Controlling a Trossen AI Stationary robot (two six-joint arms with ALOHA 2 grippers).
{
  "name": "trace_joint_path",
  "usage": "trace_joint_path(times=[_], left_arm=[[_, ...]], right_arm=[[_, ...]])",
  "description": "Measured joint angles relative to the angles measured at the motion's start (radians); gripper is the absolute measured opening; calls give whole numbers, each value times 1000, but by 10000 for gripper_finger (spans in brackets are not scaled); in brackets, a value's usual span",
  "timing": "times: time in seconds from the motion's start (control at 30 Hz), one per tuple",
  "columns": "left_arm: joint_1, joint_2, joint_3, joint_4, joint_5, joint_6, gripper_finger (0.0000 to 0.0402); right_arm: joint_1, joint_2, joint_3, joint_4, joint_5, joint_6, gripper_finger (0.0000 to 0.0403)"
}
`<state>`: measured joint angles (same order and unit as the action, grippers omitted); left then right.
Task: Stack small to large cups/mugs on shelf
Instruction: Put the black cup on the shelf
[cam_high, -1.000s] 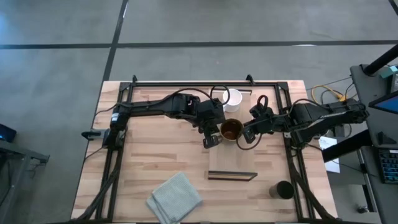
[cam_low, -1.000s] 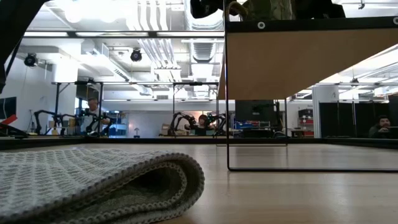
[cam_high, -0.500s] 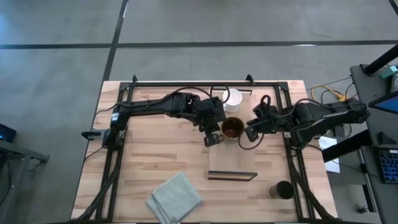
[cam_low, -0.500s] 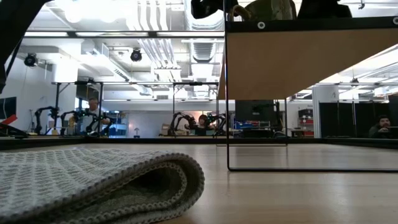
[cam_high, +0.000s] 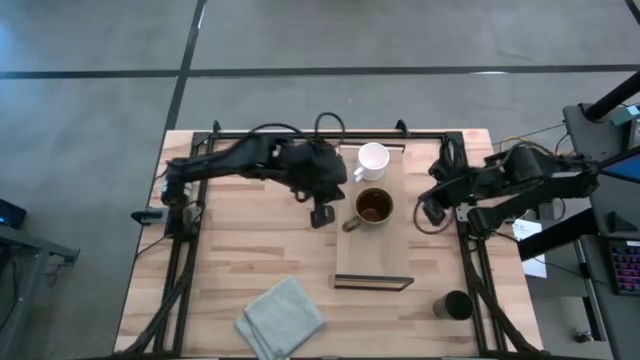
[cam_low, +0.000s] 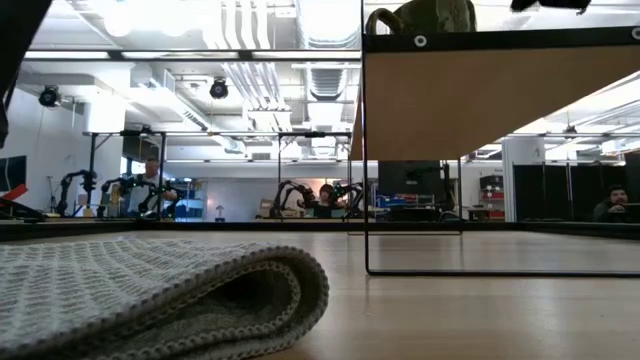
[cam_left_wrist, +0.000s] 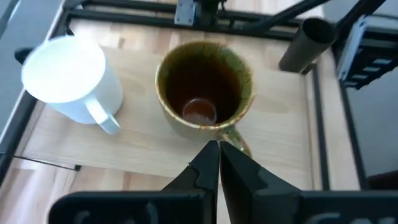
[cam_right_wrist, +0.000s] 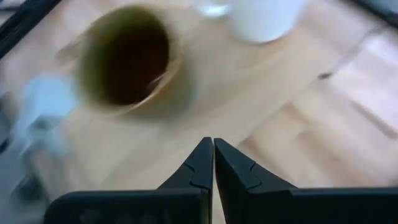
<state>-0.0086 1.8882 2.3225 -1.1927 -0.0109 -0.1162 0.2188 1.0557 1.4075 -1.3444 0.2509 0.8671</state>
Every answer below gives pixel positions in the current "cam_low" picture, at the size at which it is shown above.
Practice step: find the black ceiling spotlight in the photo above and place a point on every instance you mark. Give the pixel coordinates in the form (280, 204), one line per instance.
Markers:
(219, 89)
(49, 96)

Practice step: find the black partition panels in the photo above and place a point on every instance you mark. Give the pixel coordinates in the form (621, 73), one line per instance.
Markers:
(565, 192)

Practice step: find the black table edge rail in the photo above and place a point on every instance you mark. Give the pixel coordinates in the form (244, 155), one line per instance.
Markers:
(300, 226)

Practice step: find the blue storage bins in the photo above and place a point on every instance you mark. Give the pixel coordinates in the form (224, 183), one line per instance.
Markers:
(400, 201)

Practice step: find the wooden shelf with black frame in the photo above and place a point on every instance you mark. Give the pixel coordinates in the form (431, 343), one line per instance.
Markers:
(450, 100)

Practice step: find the white room pillar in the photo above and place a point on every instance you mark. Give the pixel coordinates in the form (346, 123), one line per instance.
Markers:
(522, 155)

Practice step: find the green glazed ceramic mug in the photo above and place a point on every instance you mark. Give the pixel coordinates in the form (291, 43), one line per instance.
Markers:
(440, 15)

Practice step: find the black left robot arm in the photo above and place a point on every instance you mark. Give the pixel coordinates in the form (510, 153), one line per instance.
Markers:
(15, 40)

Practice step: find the black background robot arm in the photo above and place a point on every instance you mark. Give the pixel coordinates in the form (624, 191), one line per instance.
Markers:
(122, 185)
(295, 192)
(350, 192)
(160, 197)
(75, 187)

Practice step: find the grey waffle-weave folded cloth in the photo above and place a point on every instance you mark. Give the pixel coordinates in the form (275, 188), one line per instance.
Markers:
(125, 285)

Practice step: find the red storage rack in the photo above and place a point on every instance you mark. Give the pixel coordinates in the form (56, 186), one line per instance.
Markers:
(492, 195)

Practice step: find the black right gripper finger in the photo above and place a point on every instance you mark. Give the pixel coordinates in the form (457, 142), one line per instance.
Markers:
(550, 2)

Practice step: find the dark wall screen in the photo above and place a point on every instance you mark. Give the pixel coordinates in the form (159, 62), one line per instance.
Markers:
(12, 172)

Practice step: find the person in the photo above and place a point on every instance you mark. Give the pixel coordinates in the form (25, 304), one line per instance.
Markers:
(325, 200)
(147, 190)
(614, 206)

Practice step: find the black metal workstation frame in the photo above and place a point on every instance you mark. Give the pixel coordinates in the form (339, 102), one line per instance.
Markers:
(162, 160)
(279, 160)

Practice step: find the black overhead frame beam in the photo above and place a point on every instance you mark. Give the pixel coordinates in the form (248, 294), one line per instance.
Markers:
(200, 55)

